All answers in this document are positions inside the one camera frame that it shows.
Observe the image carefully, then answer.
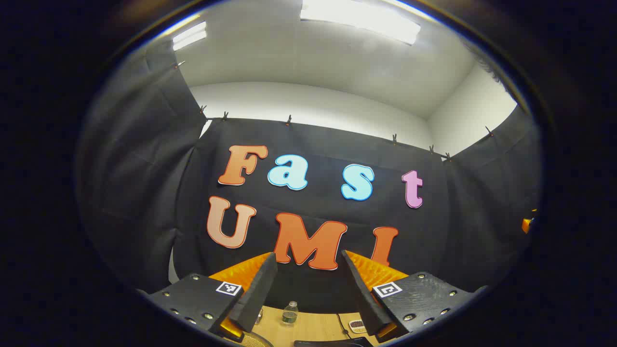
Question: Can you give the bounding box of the large ceiling light panel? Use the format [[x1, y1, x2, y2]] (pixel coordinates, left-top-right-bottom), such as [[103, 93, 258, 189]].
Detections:
[[300, 0, 421, 45]]

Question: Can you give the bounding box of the small ceiling light panel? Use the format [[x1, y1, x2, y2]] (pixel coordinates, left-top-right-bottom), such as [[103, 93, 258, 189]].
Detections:
[[172, 21, 208, 51]]

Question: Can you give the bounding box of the row of black cloth clips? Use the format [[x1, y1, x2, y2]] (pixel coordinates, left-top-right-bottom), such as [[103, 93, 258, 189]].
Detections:
[[174, 60, 495, 162]]

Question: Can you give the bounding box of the black induction cooktop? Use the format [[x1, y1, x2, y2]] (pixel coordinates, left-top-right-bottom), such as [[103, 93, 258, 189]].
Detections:
[[294, 337, 373, 347]]

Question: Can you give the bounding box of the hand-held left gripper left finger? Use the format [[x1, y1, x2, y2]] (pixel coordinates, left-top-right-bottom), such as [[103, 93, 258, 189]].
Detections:
[[137, 252, 279, 344]]

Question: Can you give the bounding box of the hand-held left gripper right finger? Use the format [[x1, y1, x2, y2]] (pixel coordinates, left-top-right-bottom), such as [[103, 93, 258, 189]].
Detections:
[[341, 250, 488, 344]]

